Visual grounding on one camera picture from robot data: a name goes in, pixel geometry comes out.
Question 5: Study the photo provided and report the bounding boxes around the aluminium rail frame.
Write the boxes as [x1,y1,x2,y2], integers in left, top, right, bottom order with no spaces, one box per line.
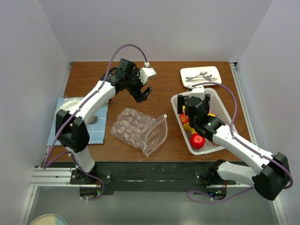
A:
[20,162,287,225]

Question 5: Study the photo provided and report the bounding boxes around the clear zip top bag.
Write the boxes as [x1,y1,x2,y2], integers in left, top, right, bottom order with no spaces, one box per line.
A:
[111,108,168,157]

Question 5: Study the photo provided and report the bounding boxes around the silver fork on plate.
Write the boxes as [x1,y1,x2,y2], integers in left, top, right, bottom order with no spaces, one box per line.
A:
[186,77,218,83]

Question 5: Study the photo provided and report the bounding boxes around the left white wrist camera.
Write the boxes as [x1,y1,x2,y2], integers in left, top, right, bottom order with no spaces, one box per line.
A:
[139,67,157,84]

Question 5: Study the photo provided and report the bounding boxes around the silver spoon on plate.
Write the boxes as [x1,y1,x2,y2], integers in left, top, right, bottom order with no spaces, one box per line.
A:
[185,75,212,83]
[185,70,210,82]

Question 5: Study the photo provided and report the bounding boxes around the blue checkered cloth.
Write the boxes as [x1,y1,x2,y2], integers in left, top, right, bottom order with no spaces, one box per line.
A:
[46,104,108,146]

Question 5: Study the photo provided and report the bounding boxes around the fake yellow banana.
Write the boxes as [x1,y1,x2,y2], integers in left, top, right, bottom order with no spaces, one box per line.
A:
[183,123,196,134]

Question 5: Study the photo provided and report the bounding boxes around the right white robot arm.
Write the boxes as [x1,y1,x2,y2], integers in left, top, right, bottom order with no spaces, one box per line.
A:
[177,94,293,201]

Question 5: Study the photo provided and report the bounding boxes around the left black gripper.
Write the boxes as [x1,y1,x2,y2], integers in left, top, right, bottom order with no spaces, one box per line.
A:
[125,68,152,103]

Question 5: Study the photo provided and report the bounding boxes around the white rectangular plate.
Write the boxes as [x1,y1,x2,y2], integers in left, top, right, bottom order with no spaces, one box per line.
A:
[180,66,222,88]

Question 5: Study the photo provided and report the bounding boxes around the pastel round plate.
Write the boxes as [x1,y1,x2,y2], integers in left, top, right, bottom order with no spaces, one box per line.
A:
[29,214,67,225]

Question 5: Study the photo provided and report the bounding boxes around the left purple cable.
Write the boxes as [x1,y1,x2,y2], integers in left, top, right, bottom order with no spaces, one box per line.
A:
[43,44,150,201]

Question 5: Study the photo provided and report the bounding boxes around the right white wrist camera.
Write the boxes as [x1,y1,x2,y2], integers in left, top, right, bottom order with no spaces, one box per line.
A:
[188,85,205,100]

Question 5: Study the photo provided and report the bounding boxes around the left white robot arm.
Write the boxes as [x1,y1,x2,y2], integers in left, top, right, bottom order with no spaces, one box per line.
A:
[55,59,156,184]

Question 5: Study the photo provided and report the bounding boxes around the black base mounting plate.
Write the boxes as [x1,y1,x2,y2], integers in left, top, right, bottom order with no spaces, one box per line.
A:
[32,161,235,199]

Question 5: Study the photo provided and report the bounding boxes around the white round plate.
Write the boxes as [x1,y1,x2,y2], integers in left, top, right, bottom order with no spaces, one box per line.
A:
[54,97,83,120]

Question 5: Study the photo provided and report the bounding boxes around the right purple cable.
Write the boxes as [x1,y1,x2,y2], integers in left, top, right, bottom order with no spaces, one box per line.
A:
[186,82,293,204]

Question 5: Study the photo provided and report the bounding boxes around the white plastic basket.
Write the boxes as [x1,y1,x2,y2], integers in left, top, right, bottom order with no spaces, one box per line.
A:
[171,88,232,156]

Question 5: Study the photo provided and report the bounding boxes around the silver spoon on cloth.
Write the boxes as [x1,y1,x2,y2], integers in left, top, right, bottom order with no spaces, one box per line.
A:
[88,115,98,124]

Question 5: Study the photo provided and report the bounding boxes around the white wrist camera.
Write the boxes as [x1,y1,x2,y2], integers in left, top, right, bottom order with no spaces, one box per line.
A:
[139,67,157,84]
[188,85,205,100]

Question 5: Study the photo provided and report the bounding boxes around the purple cable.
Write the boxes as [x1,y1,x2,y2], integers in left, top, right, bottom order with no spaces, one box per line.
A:
[43,44,150,201]
[186,82,293,204]

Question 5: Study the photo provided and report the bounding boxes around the fake red apple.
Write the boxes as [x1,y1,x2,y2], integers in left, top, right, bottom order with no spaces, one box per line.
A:
[180,113,189,125]
[190,133,205,149]

